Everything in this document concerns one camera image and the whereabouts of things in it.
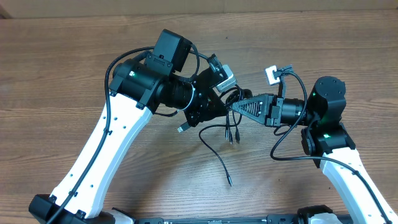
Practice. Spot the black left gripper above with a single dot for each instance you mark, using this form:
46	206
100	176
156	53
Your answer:
206	109

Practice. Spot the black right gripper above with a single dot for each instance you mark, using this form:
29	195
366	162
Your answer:
269	103

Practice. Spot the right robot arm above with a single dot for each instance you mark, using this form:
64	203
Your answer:
326	142

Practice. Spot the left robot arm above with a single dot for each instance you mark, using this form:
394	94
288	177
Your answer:
136	83

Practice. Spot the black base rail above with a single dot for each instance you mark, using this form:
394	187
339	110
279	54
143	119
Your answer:
270	219

